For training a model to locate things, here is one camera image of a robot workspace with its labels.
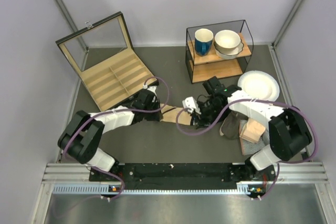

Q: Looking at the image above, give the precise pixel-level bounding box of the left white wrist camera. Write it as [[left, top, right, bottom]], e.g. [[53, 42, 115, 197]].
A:
[[142, 84, 158, 95]]

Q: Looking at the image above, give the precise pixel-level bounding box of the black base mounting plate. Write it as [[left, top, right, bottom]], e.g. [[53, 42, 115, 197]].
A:
[[89, 163, 274, 190]]

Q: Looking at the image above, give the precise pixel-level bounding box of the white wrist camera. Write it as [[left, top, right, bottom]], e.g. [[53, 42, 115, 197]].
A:
[[182, 97, 201, 114], [142, 84, 158, 95]]

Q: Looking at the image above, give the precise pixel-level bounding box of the white scalloped dish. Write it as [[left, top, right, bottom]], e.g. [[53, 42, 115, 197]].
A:
[[214, 42, 244, 60]]

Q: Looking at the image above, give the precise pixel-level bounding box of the grey slotted cable duct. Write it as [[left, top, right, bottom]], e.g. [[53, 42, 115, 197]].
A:
[[52, 183, 250, 195]]

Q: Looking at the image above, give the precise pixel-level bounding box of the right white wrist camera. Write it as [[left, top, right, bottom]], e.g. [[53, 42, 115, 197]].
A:
[[182, 97, 201, 114]]

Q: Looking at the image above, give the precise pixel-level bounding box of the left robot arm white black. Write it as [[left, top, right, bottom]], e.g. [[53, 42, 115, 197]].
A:
[[57, 86, 163, 180]]

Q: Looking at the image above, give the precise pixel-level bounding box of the white round plate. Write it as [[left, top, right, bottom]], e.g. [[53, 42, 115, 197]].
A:
[[237, 70, 280, 101]]

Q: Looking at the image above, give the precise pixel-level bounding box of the purple cable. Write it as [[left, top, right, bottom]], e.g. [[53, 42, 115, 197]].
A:
[[61, 76, 169, 200], [176, 98, 320, 200]]

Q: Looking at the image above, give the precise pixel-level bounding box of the cream ceramic bowl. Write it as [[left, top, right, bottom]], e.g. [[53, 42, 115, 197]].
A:
[[215, 30, 241, 54]]

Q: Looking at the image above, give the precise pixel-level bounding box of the blue ceramic mug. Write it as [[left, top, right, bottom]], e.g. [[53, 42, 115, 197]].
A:
[[195, 28, 214, 56]]

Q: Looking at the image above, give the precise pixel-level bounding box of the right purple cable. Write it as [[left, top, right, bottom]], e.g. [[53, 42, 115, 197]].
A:
[[176, 98, 320, 200]]

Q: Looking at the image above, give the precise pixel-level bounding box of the black wire wooden shelf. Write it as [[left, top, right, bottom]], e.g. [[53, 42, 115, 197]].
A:
[[185, 19, 254, 83]]

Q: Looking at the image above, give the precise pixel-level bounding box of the black compartment box glass lid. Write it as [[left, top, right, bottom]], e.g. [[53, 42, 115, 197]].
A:
[[56, 12, 159, 111]]

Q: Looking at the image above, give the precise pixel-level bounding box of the striped grey underwear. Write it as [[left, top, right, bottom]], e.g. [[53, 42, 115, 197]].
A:
[[239, 130, 270, 156]]

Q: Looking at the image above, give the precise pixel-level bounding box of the beige underwear navy trim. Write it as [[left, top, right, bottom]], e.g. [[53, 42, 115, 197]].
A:
[[160, 105, 192, 125]]

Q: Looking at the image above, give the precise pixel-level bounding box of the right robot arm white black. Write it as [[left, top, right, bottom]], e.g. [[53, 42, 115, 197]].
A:
[[183, 77, 312, 182]]

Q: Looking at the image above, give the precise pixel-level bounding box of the grey underwear white band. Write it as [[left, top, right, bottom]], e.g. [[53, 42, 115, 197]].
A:
[[219, 111, 240, 140]]

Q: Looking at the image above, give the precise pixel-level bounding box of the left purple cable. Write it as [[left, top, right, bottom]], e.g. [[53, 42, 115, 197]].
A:
[[61, 76, 169, 200]]

